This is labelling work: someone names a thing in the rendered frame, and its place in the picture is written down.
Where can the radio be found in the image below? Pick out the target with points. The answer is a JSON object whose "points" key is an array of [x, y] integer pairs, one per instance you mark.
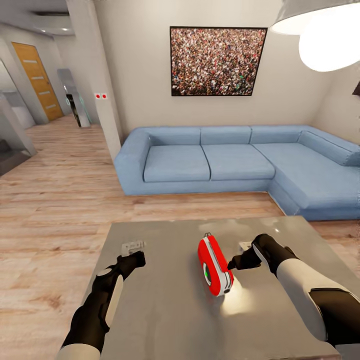
{"points": [[219, 279]]}

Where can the picture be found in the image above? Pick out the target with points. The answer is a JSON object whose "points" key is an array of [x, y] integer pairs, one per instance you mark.
{"points": [[215, 61]]}

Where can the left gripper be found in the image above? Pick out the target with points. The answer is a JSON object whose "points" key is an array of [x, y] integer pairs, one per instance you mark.
{"points": [[135, 260]]}

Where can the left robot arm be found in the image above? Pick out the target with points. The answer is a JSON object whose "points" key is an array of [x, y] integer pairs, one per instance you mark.
{"points": [[93, 320]]}

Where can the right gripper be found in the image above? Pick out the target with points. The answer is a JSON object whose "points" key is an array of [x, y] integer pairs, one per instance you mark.
{"points": [[242, 262]]}

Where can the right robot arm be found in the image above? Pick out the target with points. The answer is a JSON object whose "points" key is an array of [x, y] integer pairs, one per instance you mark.
{"points": [[330, 312]]}

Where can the room light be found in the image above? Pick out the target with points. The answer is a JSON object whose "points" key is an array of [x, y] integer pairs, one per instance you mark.
{"points": [[294, 14]]}

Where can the door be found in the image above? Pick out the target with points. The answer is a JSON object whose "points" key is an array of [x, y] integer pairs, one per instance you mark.
{"points": [[37, 75]]}

